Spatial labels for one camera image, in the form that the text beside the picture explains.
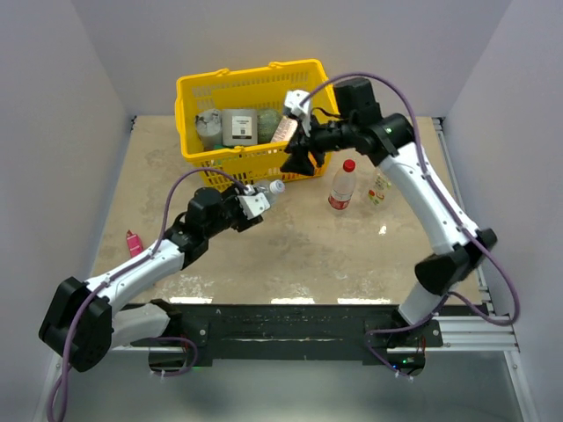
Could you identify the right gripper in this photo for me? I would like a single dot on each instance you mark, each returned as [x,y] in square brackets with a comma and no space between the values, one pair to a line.
[298,161]

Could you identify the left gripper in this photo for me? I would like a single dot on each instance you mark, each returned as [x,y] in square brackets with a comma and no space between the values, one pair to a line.
[243,222]

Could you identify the blue label water bottle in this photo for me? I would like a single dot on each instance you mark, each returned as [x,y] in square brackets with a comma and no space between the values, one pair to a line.
[270,193]

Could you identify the red bottle cap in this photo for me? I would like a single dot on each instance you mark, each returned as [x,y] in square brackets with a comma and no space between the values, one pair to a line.
[348,165]

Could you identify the red label water bottle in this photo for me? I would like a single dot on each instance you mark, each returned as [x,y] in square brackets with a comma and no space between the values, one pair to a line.
[342,189]

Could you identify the large clear square bottle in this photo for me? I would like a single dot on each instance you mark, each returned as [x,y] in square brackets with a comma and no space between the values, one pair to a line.
[378,188]

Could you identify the small clear bottle cap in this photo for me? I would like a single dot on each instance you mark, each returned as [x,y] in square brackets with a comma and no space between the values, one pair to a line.
[277,187]

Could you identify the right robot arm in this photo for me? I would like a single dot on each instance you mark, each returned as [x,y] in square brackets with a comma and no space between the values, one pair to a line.
[392,144]

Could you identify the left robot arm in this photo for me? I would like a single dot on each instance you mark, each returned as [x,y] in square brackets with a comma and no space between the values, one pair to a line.
[86,319]

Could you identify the pink printed package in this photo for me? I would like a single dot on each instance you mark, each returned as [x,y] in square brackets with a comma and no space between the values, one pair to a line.
[285,130]

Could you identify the green round vegetable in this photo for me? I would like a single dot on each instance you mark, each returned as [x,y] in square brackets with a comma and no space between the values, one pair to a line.
[268,120]

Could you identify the grey box with label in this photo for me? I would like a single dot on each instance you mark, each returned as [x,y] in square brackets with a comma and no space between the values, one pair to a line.
[240,127]

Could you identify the yellow plastic basket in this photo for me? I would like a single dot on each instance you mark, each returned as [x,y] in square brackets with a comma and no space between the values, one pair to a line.
[255,88]

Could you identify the grey crumpled can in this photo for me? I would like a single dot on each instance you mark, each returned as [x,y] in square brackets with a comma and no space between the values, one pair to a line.
[209,128]

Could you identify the pink snack packet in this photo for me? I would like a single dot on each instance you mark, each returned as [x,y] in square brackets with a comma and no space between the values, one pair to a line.
[134,244]

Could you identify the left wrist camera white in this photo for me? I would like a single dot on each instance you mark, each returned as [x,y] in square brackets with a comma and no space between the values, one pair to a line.
[254,201]

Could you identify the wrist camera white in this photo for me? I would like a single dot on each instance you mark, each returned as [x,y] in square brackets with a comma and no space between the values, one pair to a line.
[297,106]
[254,201]

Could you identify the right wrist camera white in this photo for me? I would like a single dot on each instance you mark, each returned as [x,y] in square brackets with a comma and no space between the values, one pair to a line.
[297,106]

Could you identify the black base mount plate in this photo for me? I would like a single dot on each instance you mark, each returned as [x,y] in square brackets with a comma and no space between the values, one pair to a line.
[365,333]

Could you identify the aluminium frame rail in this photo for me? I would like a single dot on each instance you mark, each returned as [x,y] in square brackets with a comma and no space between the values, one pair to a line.
[478,332]

